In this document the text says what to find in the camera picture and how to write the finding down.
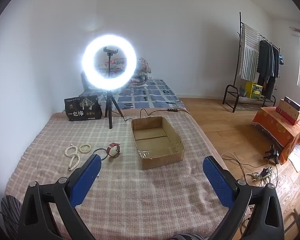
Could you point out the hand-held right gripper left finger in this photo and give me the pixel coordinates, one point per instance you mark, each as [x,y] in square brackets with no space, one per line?
[86,180]

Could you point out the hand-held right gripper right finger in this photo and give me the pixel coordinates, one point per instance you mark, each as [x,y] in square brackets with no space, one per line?
[218,180]

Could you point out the cardboard box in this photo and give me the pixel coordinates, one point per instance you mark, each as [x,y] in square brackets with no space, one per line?
[155,145]

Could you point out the black thin bangle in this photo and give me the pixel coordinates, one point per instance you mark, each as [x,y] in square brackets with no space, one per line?
[99,149]

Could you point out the white power strip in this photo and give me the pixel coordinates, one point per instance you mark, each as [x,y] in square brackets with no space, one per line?
[261,175]

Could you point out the black floor device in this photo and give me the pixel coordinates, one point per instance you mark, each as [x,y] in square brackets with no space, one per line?
[273,153]

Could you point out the black printed bag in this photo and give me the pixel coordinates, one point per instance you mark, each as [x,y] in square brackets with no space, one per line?
[82,108]

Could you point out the orange box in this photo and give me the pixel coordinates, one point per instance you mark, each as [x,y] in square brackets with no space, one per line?
[277,130]

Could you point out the black tripod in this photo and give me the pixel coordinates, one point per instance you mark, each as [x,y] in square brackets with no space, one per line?
[109,105]

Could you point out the striped round stool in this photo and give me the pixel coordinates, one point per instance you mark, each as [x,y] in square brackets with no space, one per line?
[11,217]

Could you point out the black clothes rack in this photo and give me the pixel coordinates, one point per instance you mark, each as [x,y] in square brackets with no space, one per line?
[230,92]

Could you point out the small green pot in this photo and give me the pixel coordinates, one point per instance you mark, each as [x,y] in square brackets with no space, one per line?
[243,92]

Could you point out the red flat box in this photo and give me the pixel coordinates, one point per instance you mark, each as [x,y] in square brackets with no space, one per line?
[287,117]

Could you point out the yellow box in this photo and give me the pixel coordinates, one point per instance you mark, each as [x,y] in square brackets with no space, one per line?
[254,90]

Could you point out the dark blue flat box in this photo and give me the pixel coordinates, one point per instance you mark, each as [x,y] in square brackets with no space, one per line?
[293,103]

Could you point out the blue checked bed sheet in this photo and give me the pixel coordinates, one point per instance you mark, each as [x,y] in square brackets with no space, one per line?
[152,92]

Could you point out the dark hanging clothes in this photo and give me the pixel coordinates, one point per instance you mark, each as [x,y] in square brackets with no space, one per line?
[265,62]

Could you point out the floral folded quilt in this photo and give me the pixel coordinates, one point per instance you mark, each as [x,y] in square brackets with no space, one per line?
[142,65]

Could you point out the striped hanging cloth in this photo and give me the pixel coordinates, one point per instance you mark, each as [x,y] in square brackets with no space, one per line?
[250,55]

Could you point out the black phone holder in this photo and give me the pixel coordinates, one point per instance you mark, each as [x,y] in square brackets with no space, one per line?
[110,50]

